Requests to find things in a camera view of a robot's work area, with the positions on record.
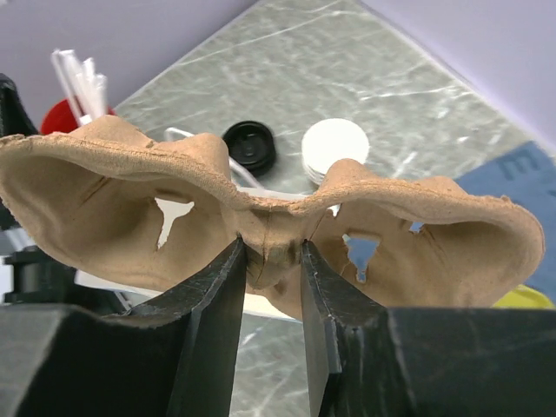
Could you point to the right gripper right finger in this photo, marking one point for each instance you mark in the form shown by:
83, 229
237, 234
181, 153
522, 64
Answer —
364, 359

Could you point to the stack of brown paper cups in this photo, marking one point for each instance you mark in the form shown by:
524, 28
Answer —
329, 141

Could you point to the blue letter-print cloth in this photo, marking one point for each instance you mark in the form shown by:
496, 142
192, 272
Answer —
526, 175

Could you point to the yellow plate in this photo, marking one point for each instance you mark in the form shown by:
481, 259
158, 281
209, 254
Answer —
524, 297

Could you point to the red cup holder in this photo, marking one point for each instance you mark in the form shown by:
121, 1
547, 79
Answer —
59, 118

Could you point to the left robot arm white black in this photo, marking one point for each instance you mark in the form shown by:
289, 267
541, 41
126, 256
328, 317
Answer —
37, 278

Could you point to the brown cardboard cup carrier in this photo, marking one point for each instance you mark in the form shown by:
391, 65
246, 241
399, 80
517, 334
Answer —
424, 243

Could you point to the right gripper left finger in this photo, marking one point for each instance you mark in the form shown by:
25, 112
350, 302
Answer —
173, 355

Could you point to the light blue paper bag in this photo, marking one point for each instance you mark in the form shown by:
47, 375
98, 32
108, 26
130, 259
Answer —
140, 203

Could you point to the stack of black lids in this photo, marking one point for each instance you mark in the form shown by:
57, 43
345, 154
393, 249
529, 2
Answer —
252, 145

